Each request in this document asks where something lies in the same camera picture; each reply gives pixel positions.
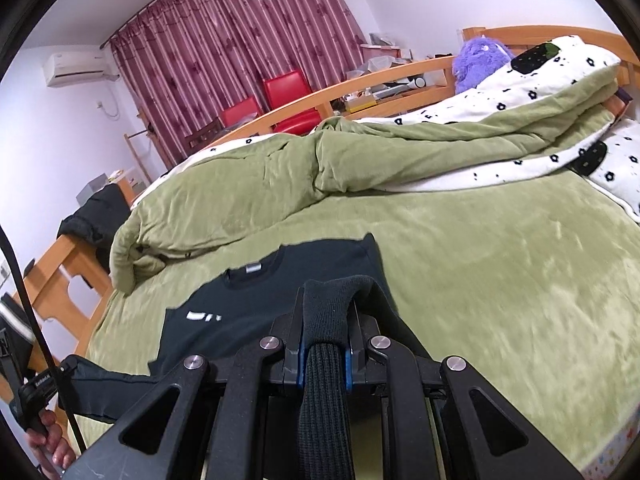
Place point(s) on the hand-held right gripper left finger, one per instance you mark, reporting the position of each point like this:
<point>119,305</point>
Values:
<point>300,360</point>

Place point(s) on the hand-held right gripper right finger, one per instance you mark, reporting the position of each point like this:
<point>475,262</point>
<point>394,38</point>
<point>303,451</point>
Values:
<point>350,362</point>

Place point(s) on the black sweatshirt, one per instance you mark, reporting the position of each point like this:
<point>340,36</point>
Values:
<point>240,300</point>

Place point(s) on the person's left hand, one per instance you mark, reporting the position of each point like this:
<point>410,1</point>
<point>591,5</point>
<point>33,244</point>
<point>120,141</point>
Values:
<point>52,445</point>

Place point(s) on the black garment with white stripes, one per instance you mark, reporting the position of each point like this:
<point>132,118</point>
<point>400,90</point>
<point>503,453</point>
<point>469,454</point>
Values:
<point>12,317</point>

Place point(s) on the green plush bed sheet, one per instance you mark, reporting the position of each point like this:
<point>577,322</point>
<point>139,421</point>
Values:
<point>500,285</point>

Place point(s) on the black jacket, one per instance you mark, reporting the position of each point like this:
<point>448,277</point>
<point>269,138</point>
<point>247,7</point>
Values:
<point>95,220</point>

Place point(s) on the green quilt with floral lining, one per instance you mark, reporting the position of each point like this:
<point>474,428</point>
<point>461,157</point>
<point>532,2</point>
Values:
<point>250,185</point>

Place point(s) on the grey box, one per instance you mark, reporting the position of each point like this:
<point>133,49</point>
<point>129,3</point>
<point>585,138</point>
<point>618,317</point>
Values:
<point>92,189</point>

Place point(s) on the dark wooden chair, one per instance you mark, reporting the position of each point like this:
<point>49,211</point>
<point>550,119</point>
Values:
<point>205,135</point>

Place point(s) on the red chair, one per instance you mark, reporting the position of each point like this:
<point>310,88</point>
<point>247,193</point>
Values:
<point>290,100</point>
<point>241,111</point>

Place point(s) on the wooden coat rack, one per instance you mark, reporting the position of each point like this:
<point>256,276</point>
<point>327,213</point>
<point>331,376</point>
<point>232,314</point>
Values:
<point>142,142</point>

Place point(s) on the cluttered desk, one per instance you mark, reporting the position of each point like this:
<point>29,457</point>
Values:
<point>390,75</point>

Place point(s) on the dark red floral curtain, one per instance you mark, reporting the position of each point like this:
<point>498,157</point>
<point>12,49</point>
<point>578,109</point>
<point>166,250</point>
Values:
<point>225,50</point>

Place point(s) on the purple plush toy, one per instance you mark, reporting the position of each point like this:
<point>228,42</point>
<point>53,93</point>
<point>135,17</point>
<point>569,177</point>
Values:
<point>475,62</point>

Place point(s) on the white air conditioner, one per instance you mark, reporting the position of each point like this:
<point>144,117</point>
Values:
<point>80,67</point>

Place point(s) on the white floral pillow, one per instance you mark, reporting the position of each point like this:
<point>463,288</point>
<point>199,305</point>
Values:
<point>617,170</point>

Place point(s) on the wooden bed frame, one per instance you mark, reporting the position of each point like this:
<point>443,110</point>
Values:
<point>350,90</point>

